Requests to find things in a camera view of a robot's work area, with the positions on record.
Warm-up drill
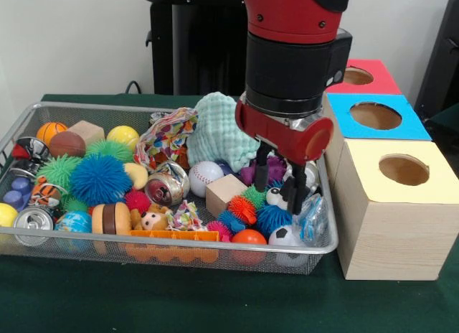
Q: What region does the mint green cloth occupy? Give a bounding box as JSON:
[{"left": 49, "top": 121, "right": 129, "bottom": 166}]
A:
[{"left": 186, "top": 93, "right": 260, "bottom": 172}]

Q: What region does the large blue spiky ball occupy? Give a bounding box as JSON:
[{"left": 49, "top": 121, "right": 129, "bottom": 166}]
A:
[{"left": 70, "top": 154, "right": 133, "bottom": 207}]

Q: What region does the small white baseball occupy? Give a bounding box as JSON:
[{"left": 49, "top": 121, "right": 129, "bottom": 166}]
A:
[{"left": 189, "top": 161, "right": 224, "bottom": 198}]

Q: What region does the clear mesh bin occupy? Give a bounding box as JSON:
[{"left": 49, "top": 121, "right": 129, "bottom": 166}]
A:
[{"left": 0, "top": 102, "right": 339, "bottom": 275}]

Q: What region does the brown burger toy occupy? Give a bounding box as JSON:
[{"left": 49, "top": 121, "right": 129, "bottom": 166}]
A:
[{"left": 91, "top": 202, "right": 133, "bottom": 235}]

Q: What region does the small wooden block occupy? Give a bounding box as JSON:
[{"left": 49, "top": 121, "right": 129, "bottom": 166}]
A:
[
  {"left": 68, "top": 120, "right": 105, "bottom": 149},
  {"left": 206, "top": 174, "right": 248, "bottom": 217}
]

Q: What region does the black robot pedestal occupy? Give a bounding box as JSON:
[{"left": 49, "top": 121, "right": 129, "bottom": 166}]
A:
[{"left": 147, "top": 3, "right": 248, "bottom": 97}]

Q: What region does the plain yellow ball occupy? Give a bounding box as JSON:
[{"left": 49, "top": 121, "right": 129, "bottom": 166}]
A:
[{"left": 106, "top": 125, "right": 141, "bottom": 151}]

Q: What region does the colourful printed packet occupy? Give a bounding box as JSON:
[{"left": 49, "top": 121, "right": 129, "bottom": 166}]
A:
[{"left": 134, "top": 108, "right": 199, "bottom": 170}]

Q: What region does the round silver tin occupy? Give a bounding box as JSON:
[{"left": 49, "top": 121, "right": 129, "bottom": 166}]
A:
[{"left": 146, "top": 161, "right": 191, "bottom": 207}]

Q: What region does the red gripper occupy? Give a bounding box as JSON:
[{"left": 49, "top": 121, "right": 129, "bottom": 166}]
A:
[{"left": 235, "top": 100, "right": 335, "bottom": 216}]

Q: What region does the clear plastic packet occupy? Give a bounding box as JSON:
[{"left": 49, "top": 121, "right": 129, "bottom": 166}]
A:
[{"left": 294, "top": 194, "right": 331, "bottom": 246}]

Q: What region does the wooden box with three holes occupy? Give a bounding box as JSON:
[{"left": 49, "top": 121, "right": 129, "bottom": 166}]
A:
[{"left": 316, "top": 58, "right": 459, "bottom": 281}]

